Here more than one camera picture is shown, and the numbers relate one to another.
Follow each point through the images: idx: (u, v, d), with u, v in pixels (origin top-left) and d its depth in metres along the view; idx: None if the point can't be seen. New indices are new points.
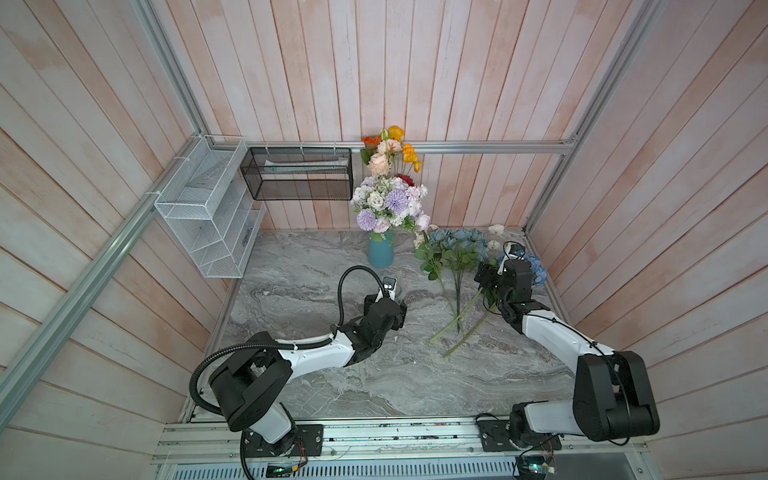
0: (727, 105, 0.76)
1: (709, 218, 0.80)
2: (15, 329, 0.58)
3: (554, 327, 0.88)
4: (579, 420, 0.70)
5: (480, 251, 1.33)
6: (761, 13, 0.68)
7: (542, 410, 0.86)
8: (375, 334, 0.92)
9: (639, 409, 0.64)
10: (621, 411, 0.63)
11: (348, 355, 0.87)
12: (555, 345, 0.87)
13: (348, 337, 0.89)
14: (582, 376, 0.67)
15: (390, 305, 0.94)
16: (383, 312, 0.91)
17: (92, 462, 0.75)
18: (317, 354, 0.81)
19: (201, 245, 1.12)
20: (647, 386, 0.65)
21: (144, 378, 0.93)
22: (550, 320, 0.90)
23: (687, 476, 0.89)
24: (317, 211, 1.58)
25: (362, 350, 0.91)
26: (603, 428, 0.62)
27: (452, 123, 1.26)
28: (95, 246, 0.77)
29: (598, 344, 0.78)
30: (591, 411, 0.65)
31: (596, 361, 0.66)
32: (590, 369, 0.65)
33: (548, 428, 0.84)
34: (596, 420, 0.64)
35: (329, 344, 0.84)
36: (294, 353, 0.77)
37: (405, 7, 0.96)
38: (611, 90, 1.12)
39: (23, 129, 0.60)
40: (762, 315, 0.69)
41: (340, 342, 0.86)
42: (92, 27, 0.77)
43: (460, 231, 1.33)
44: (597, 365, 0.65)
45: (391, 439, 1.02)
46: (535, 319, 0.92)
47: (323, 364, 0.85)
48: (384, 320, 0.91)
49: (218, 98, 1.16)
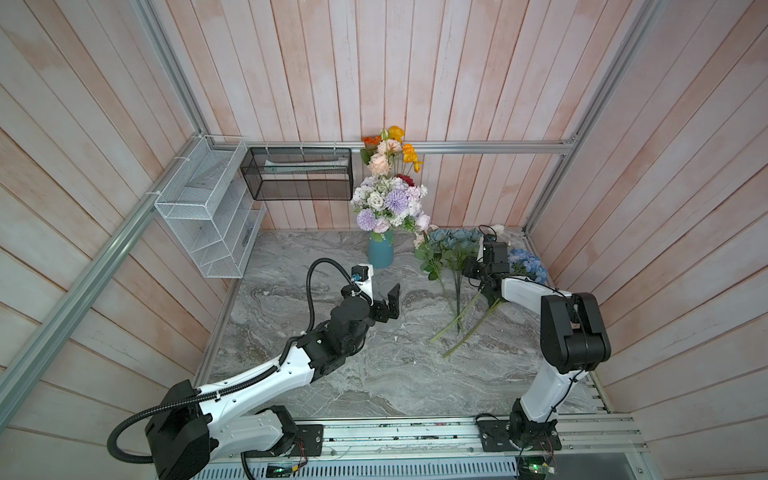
0: (726, 105, 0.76)
1: (709, 218, 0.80)
2: (14, 329, 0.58)
3: (526, 283, 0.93)
4: (547, 358, 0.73)
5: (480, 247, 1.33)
6: (761, 13, 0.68)
7: (534, 393, 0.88)
8: (341, 345, 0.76)
9: (594, 338, 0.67)
10: (577, 339, 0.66)
11: (306, 377, 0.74)
12: (529, 302, 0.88)
13: (306, 356, 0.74)
14: (544, 313, 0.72)
15: (357, 306, 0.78)
16: (346, 319, 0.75)
17: (92, 463, 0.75)
18: (257, 389, 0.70)
19: (201, 245, 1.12)
20: (601, 318, 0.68)
21: (144, 378, 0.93)
22: (524, 280, 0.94)
23: (687, 476, 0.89)
24: (317, 211, 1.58)
25: (327, 363, 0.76)
26: (561, 356, 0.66)
27: (452, 123, 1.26)
28: (95, 246, 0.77)
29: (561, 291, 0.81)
30: (552, 343, 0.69)
31: (554, 297, 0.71)
32: (549, 304, 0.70)
33: (543, 403, 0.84)
34: (556, 351, 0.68)
35: (274, 374, 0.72)
36: (219, 400, 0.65)
37: (405, 7, 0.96)
38: (610, 91, 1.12)
39: (23, 129, 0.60)
40: (761, 315, 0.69)
41: (290, 367, 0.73)
42: (92, 27, 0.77)
43: (460, 231, 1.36)
44: (555, 302, 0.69)
45: (391, 439, 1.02)
46: (511, 282, 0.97)
47: (276, 392, 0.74)
48: (349, 328, 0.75)
49: (217, 98, 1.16)
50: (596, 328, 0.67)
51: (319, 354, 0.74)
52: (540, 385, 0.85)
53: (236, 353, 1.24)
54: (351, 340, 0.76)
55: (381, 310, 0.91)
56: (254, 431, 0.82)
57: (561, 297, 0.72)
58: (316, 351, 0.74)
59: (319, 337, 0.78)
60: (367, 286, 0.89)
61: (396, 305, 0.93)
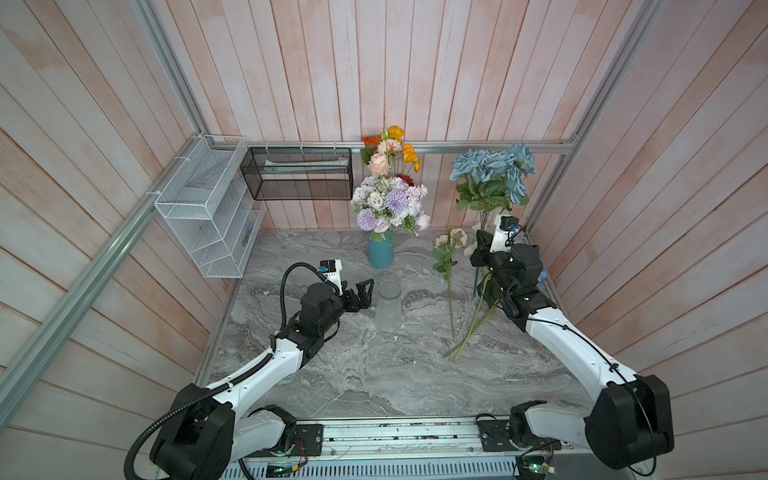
0: (727, 105, 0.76)
1: (709, 218, 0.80)
2: (15, 329, 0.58)
3: (565, 335, 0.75)
4: (592, 441, 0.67)
5: (512, 185, 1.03)
6: (760, 13, 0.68)
7: (545, 420, 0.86)
8: (318, 325, 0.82)
9: (659, 434, 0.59)
10: (640, 436, 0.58)
11: (298, 359, 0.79)
12: (566, 357, 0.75)
13: (291, 341, 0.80)
14: (603, 405, 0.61)
15: (322, 289, 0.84)
16: (316, 301, 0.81)
17: (92, 463, 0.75)
18: (261, 378, 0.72)
19: (201, 245, 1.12)
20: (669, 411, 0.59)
21: (144, 378, 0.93)
22: (561, 326, 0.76)
23: (686, 475, 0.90)
24: (317, 211, 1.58)
25: (312, 345, 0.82)
26: (623, 458, 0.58)
27: (452, 123, 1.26)
28: (96, 246, 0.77)
29: (620, 368, 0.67)
30: (610, 439, 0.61)
31: (619, 392, 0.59)
32: (619, 417, 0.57)
33: (550, 434, 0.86)
34: (615, 449, 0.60)
35: (272, 360, 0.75)
36: (233, 389, 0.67)
37: (405, 6, 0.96)
38: (610, 90, 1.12)
39: (24, 130, 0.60)
40: (762, 315, 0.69)
41: (284, 350, 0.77)
42: (92, 27, 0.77)
43: (497, 156, 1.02)
44: (625, 410, 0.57)
45: (391, 439, 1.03)
46: (545, 326, 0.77)
47: (276, 381, 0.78)
48: (320, 309, 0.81)
49: (217, 97, 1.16)
50: (661, 422, 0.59)
51: (302, 338, 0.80)
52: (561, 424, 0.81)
53: (236, 353, 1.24)
54: (325, 316, 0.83)
55: (352, 299, 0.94)
56: (260, 427, 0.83)
57: (623, 390, 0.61)
58: (298, 337, 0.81)
59: (296, 327, 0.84)
60: (335, 276, 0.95)
61: (365, 295, 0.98)
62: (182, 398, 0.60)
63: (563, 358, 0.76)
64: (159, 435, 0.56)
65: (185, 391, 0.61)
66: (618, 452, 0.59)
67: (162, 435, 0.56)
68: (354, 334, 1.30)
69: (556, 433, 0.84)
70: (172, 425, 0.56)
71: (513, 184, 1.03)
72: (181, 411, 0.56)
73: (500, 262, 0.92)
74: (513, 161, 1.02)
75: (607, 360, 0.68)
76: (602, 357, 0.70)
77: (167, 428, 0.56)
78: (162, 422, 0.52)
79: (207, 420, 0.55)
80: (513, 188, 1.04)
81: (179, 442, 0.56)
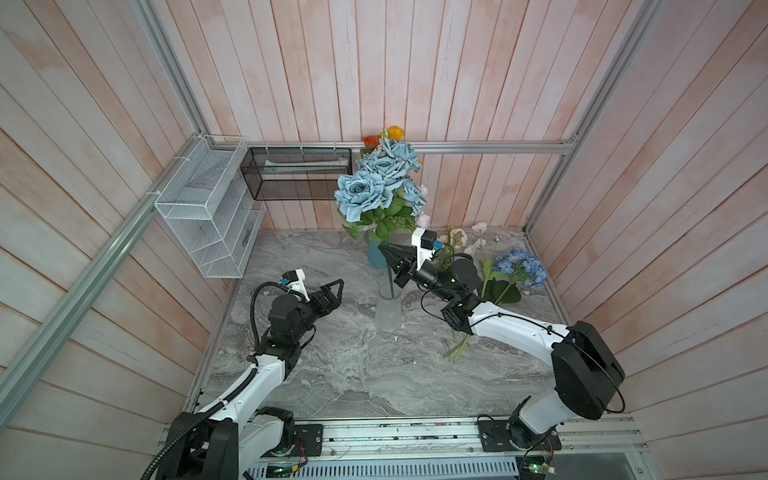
0: (726, 105, 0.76)
1: (709, 218, 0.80)
2: (14, 329, 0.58)
3: (504, 320, 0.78)
4: (569, 407, 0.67)
5: (410, 197, 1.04)
6: (761, 13, 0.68)
7: (534, 412, 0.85)
8: (292, 335, 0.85)
9: (609, 372, 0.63)
10: (594, 375, 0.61)
11: (281, 369, 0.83)
12: (515, 341, 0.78)
13: (270, 355, 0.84)
14: (560, 370, 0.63)
15: (288, 299, 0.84)
16: (284, 312, 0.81)
17: (93, 463, 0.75)
18: (252, 391, 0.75)
19: (201, 245, 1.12)
20: (606, 346, 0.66)
21: (144, 379, 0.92)
22: (496, 315, 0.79)
23: (686, 476, 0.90)
24: (317, 211, 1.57)
25: (290, 354, 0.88)
26: (600, 412, 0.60)
27: (452, 123, 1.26)
28: (95, 246, 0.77)
29: (555, 328, 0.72)
30: (581, 397, 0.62)
31: (566, 350, 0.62)
32: (567, 364, 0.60)
33: (549, 425, 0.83)
34: (589, 405, 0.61)
35: (257, 374, 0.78)
36: (228, 406, 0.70)
37: (405, 6, 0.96)
38: (610, 91, 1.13)
39: (22, 129, 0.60)
40: (762, 315, 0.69)
41: (267, 363, 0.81)
42: (92, 27, 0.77)
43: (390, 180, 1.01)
44: (571, 357, 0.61)
45: (391, 439, 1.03)
46: (487, 320, 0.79)
47: (265, 393, 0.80)
48: (288, 320, 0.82)
49: (217, 97, 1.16)
50: (603, 356, 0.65)
51: (280, 350, 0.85)
52: (541, 404, 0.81)
53: (236, 353, 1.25)
54: (297, 326, 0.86)
55: (321, 302, 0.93)
56: (259, 434, 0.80)
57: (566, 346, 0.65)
58: (276, 350, 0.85)
59: (271, 342, 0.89)
60: (299, 285, 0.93)
61: (333, 296, 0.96)
62: (178, 427, 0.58)
63: (512, 342, 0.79)
64: (160, 470, 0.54)
65: (178, 419, 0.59)
66: (592, 407, 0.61)
67: (163, 468, 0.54)
68: (354, 334, 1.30)
69: (551, 421, 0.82)
70: (173, 457, 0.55)
71: (411, 199, 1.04)
72: (180, 438, 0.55)
73: (434, 278, 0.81)
74: (404, 171, 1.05)
75: (542, 326, 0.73)
76: (537, 323, 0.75)
77: (169, 460, 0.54)
78: (167, 449, 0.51)
79: (211, 438, 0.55)
80: (411, 200, 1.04)
81: (184, 472, 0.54)
